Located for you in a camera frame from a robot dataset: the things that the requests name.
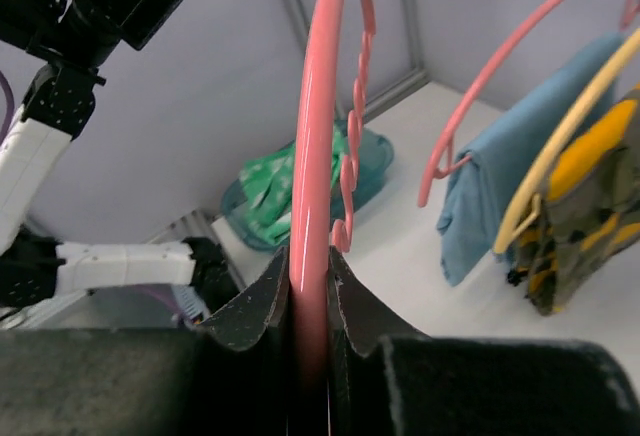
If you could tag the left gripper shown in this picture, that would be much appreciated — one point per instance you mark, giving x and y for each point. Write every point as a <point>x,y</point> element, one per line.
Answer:
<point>86,32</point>

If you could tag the camouflage yellow trousers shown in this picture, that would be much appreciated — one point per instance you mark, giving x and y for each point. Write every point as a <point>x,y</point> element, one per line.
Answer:
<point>589,210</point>

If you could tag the green tie-dye trousers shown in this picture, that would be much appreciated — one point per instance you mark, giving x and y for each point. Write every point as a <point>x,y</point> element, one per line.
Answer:
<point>267,184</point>

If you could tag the light blue trousers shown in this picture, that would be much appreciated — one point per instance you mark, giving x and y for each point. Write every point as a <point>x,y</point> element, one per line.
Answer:
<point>479,192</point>

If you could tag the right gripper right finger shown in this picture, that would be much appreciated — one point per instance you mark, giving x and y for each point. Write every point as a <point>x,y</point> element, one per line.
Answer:
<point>389,378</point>

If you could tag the teal plastic basket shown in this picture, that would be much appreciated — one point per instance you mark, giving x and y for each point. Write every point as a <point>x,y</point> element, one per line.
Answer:
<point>376,153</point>

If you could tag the pink hanger with green trousers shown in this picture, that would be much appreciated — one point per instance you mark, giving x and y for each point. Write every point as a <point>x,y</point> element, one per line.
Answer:
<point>313,234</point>

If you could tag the cream hanger with camouflage trousers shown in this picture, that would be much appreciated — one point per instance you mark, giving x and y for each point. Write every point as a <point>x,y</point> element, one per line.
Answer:
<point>521,209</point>

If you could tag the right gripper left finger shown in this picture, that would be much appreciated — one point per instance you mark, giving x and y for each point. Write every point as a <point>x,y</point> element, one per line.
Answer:
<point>225,377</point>

